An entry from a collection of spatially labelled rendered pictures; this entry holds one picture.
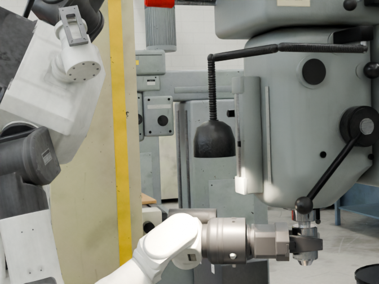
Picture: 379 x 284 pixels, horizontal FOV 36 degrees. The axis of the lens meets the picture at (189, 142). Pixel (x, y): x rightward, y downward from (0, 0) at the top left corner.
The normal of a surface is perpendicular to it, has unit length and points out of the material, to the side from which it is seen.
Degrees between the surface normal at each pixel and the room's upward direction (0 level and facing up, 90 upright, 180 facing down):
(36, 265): 80
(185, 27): 90
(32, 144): 57
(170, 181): 90
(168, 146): 90
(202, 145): 90
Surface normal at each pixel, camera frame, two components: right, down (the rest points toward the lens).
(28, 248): 0.27, -0.14
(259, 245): -0.12, 0.06
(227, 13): -0.95, 0.05
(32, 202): 0.58, -0.19
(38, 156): 0.97, -0.22
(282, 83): -0.54, 0.07
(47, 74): 0.46, -0.50
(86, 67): 0.33, 0.86
